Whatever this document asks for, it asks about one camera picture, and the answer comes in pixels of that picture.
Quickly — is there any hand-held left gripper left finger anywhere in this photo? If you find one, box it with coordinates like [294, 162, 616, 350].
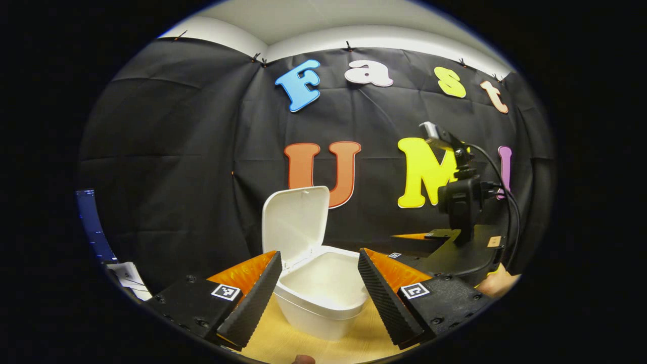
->
[147, 250, 283, 350]

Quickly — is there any white paper sheet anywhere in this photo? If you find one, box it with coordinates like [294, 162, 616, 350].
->
[108, 261, 153, 302]

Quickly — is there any black backdrop cloth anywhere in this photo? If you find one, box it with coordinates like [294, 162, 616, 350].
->
[76, 36, 557, 294]

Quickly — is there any black cable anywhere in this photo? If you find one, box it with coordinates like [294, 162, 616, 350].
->
[468, 143, 522, 271]

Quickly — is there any blue lit screen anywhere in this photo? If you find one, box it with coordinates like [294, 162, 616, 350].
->
[76, 189, 118, 263]

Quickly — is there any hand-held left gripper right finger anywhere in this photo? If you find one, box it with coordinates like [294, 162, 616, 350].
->
[357, 248, 493, 350]

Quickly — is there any white desktop garbage bin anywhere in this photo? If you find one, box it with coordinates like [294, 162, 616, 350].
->
[261, 186, 371, 341]

